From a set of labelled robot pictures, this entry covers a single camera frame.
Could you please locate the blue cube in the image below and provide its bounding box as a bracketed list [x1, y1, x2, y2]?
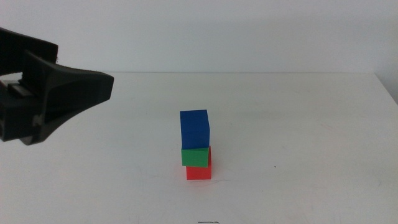
[179, 109, 211, 150]

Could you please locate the green cube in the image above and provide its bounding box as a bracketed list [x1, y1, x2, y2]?
[181, 146, 210, 168]

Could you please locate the red cube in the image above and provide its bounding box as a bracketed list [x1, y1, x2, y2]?
[185, 145, 213, 181]

